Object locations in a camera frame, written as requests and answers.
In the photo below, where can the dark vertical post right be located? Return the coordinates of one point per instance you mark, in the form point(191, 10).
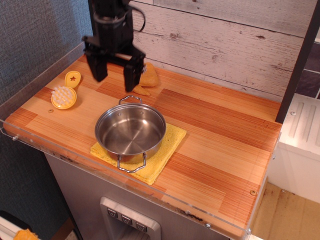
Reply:
point(302, 58)

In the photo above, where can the yellow folded cloth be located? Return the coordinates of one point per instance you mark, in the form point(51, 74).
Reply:
point(155, 164)

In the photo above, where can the orange toy piece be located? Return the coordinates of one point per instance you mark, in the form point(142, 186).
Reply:
point(25, 234)

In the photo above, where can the stainless steel pot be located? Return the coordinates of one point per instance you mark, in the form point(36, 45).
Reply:
point(131, 133)

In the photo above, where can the yellow scrub brush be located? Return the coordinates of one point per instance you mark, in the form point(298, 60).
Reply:
point(64, 97)

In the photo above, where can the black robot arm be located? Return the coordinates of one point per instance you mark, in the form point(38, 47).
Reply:
point(110, 8)

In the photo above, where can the orange toy chicken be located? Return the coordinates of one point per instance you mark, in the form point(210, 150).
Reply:
point(148, 78)

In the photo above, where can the white toy appliance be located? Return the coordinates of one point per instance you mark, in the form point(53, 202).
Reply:
point(295, 164)

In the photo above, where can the grey toy fridge cabinet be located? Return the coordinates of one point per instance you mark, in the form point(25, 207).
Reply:
point(190, 200)

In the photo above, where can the silver dispenser panel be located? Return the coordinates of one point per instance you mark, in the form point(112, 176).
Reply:
point(124, 223)

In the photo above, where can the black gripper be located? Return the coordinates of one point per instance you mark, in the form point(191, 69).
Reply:
point(113, 42)

